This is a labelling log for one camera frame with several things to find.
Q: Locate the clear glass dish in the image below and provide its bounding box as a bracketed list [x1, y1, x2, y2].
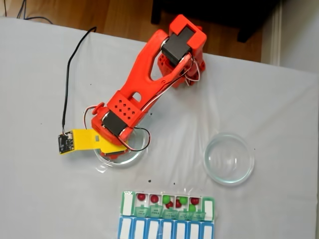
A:
[94, 124, 148, 167]
[203, 132, 255, 186]

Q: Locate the white tablecloth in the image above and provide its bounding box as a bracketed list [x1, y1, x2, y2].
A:
[0, 17, 319, 239]

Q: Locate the green blue weekly pill organizer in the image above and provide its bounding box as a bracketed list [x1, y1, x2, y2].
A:
[117, 189, 219, 239]

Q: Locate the white door trim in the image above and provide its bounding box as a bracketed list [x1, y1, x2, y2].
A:
[270, 2, 282, 67]

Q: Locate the camera board in yellow mount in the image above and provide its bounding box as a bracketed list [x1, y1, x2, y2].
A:
[58, 129, 76, 155]

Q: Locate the white servo wire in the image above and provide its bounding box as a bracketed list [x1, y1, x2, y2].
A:
[83, 106, 99, 130]

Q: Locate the black camera cable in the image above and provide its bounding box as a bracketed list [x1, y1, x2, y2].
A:
[61, 26, 97, 136]

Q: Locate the black red servo wire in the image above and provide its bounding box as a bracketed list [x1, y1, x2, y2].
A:
[128, 127, 152, 152]

